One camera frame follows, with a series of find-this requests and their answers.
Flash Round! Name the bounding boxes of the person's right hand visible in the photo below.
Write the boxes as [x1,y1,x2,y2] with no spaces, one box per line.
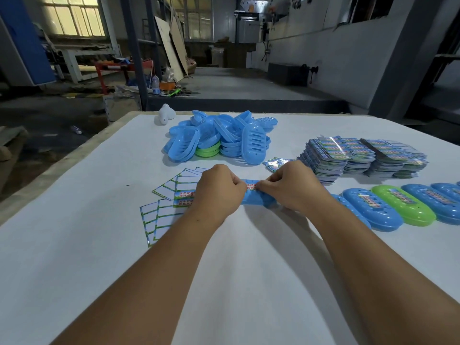
[255,160,335,219]

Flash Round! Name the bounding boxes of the person's left hand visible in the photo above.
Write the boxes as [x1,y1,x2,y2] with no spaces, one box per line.
[186,164,249,228]

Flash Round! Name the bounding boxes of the glossy sticker sheets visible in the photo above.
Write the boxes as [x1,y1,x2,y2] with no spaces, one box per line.
[262,157,295,173]

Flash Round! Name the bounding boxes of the stacks of colourful sticker sheets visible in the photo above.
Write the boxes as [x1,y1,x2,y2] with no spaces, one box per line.
[297,135,429,185]

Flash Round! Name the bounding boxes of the fanned backing sheets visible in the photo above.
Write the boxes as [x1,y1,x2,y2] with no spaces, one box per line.
[152,167,211,202]

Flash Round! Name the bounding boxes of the pile of blue soap dishes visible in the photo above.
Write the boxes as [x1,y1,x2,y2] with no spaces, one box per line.
[163,109,279,166]

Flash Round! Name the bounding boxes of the person's left forearm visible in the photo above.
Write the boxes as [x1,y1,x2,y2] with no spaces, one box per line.
[50,206,215,345]

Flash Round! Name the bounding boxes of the person's right forearm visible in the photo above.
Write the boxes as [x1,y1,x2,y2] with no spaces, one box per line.
[309,199,460,345]

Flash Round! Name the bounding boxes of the black box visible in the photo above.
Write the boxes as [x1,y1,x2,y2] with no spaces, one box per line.
[267,62,310,87]

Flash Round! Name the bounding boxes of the small white plastic figure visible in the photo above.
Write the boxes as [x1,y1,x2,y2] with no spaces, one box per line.
[158,103,177,126]

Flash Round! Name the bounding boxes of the pale wooden crate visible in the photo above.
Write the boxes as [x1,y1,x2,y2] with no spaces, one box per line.
[102,93,141,123]

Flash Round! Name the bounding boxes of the pale leaning plywood board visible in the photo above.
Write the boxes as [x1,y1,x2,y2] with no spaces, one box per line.
[154,16,184,83]

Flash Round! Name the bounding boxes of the brown leaning board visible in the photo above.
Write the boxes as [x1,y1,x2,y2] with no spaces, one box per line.
[169,12,189,77]

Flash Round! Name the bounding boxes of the silver machine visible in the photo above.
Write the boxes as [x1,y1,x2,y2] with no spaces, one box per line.
[234,0,270,44]

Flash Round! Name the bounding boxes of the grey slanted pillar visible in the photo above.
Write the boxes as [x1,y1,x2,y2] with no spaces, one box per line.
[368,0,460,121]

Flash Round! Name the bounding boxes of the red metal table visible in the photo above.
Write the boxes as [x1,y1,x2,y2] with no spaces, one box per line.
[94,59,154,94]

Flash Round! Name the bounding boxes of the wide window with grid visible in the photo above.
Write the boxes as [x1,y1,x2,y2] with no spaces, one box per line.
[163,0,216,42]

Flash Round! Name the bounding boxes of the wooden pallet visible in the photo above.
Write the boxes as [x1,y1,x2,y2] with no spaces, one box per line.
[0,126,29,162]

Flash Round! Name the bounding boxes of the large bright window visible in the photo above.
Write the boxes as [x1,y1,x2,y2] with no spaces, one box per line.
[41,0,105,37]

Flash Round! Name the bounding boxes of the blue and white machine cabinet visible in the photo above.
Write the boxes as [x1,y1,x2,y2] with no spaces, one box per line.
[0,0,57,87]

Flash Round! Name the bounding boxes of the thick dark steel post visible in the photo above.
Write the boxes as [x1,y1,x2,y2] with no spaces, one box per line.
[119,0,149,112]

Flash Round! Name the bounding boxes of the thin dark steel post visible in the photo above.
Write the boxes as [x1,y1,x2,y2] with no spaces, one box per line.
[145,0,161,80]

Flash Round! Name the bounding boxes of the white metal workbench frame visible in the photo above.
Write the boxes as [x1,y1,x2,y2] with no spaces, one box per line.
[54,43,121,83]

